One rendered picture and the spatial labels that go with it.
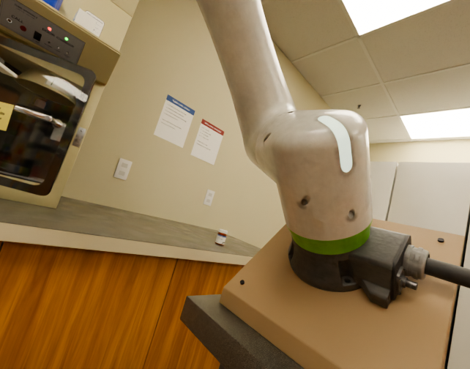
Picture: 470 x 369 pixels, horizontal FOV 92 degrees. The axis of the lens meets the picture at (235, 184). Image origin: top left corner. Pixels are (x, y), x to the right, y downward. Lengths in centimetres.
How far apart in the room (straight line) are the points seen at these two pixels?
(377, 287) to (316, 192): 16
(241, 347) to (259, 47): 44
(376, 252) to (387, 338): 10
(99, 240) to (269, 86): 57
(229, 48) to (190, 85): 127
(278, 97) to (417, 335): 38
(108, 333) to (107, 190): 79
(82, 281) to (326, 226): 66
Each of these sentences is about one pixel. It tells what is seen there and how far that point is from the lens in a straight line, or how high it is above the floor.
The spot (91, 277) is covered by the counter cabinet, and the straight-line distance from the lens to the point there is 79.
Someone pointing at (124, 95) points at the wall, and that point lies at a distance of 150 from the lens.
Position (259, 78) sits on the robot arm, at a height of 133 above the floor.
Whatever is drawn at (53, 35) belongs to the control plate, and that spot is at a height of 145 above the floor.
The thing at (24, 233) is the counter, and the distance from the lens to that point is 70.
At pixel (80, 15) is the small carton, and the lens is 101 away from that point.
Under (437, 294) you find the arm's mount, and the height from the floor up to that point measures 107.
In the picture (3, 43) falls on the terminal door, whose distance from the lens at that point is 99.
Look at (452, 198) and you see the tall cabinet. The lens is 298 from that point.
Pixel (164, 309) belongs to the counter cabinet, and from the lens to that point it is 92.
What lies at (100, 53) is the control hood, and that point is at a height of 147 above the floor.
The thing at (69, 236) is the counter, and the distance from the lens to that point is 71.
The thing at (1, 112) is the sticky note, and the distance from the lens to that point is 92.
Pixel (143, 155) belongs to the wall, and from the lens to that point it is 148.
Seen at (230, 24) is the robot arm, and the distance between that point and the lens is 43.
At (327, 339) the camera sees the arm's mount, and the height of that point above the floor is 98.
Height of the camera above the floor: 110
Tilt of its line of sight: 7 degrees up
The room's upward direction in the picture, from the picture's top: 17 degrees clockwise
